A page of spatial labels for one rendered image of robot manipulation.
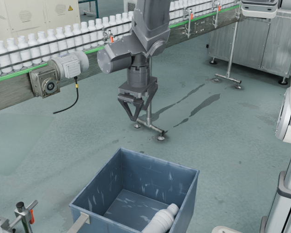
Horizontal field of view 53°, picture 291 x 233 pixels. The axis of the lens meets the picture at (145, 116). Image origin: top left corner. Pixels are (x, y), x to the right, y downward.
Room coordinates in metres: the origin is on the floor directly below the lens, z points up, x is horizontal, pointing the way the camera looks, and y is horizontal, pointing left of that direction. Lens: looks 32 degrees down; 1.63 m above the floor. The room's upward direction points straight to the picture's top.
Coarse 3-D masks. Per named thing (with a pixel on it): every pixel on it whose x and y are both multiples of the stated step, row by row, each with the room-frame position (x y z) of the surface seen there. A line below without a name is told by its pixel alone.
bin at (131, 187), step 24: (120, 168) 0.87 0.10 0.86; (144, 168) 0.84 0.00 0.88; (168, 168) 0.80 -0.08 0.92; (192, 168) 0.76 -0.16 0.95; (96, 192) 0.72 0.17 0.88; (120, 192) 0.86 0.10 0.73; (144, 192) 0.84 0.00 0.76; (168, 192) 0.79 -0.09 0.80; (192, 192) 0.70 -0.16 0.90; (72, 216) 0.60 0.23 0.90; (96, 216) 0.56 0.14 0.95; (120, 216) 0.74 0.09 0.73; (144, 216) 0.74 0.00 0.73
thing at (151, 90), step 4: (156, 84) 0.72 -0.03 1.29; (148, 88) 0.66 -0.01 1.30; (152, 88) 0.68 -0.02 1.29; (156, 88) 0.71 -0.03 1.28; (144, 92) 0.66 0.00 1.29; (148, 92) 0.66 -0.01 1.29; (152, 92) 0.70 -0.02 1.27; (152, 96) 0.70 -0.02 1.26; (148, 100) 0.71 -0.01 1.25; (148, 104) 0.71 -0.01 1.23; (144, 108) 0.71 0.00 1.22
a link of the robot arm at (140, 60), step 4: (132, 56) 0.66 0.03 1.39; (136, 56) 0.66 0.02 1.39; (140, 56) 0.66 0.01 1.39; (144, 56) 0.66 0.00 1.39; (132, 60) 0.66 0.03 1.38; (136, 60) 0.66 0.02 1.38; (140, 60) 0.66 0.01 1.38; (144, 60) 0.66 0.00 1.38; (148, 60) 0.67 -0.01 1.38; (132, 64) 0.66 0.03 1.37; (136, 64) 0.66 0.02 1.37; (140, 64) 0.66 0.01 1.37; (144, 64) 0.66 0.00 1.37; (148, 64) 0.67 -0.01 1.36; (136, 68) 0.67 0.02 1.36
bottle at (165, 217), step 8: (168, 208) 0.73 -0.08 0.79; (176, 208) 0.73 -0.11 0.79; (160, 216) 0.68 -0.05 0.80; (168, 216) 0.68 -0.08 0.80; (152, 224) 0.65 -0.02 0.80; (160, 224) 0.65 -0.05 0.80; (168, 224) 0.66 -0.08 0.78; (144, 232) 0.63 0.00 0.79; (152, 232) 0.63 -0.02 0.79; (160, 232) 0.63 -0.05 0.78
